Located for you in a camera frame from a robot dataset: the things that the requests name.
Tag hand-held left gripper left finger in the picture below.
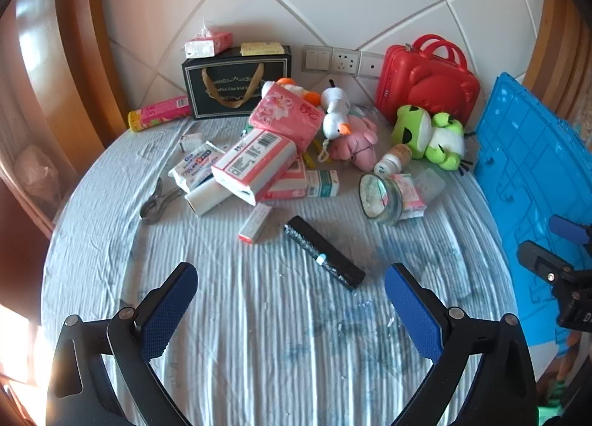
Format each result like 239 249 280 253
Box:
45 262 199 426

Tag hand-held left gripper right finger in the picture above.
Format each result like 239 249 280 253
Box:
384 262 540 426

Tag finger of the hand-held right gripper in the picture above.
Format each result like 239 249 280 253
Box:
549 215 592 246
517 241 579 285

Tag blue plastic crate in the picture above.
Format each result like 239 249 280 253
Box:
474 72 592 349

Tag black bag roll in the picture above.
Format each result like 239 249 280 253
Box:
283 216 366 291

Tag white paper roll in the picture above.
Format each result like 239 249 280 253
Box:
184 180 232 217

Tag clear tape roll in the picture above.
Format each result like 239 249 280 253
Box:
359 172 408 227

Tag clear floss pick box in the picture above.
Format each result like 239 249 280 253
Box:
411 167 447 205

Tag white wet wipes pack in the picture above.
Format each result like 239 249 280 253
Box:
168 141 226 192

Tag white-capped pill bottle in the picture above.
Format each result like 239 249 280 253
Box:
373 144 413 176

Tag barcode pink tissue pack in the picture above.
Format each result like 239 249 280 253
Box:
211 130 301 206

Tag floral pink tissue pack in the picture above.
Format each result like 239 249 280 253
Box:
249 83 324 152

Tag light blue striped cloth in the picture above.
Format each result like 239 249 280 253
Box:
41 104 519 426

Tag metal pliers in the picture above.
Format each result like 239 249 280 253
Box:
141 177 184 226

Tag small pink packet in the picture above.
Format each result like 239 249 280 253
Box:
393 174 429 221

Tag small pink carton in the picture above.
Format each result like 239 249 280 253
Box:
238 203 274 244

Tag small white box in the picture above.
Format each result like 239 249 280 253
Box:
179 132 205 154

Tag pink pig plush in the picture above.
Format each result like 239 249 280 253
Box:
329 115 378 172

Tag green frog plush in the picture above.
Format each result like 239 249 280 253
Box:
392 104 477 174

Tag pink and yellow tube can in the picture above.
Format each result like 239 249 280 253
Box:
128 97 192 133

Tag red toy suitcase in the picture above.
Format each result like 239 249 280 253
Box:
376 35 480 131

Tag clear plastic wrapper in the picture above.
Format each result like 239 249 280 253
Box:
354 104 394 129

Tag white duck plush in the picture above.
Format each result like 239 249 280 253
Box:
320 80 355 140

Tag black gift box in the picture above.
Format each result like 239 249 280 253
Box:
182 47 292 120

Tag pink tissue box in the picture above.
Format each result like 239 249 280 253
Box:
185 19 234 58

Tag yellow flat packet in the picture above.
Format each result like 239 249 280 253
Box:
240 41 284 57

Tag yellow keychain strap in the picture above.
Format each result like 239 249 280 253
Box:
303 138 332 166

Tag plain wall socket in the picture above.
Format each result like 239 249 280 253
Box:
359 51 385 78

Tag five-hole wall socket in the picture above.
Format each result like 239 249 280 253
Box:
330 47 362 76

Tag wall light switch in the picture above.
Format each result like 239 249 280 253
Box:
303 45 333 73

